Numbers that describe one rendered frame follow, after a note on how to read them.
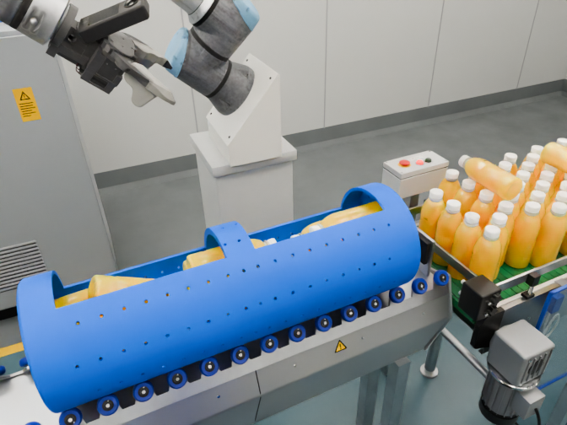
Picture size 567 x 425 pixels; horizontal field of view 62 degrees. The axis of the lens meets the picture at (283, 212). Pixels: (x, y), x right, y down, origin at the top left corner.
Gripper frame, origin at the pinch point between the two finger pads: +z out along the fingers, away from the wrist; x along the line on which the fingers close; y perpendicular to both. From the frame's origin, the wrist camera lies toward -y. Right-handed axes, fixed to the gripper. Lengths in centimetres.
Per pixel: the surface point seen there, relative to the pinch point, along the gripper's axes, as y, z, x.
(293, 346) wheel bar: 33, 56, 23
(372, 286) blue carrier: 9, 61, 18
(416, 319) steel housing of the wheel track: 14, 87, 18
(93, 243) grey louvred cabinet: 147, 54, -103
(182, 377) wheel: 47, 33, 28
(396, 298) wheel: 12, 77, 16
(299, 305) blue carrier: 20, 45, 22
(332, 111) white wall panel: 54, 219, -265
